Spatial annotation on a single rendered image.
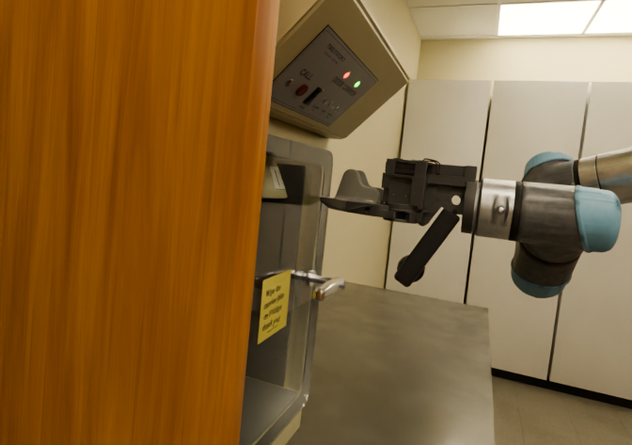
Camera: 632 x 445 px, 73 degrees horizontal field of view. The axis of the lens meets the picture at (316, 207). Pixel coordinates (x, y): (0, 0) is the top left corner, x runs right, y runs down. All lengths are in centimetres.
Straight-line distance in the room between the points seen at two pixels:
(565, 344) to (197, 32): 347
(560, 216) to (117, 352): 47
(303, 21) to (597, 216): 38
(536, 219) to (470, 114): 294
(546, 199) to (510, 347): 308
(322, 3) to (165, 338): 28
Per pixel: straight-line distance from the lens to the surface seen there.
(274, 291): 53
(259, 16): 30
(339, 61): 46
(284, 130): 53
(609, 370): 372
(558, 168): 73
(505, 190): 56
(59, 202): 39
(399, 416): 87
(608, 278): 356
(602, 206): 57
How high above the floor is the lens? 135
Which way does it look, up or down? 4 degrees down
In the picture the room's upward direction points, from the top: 6 degrees clockwise
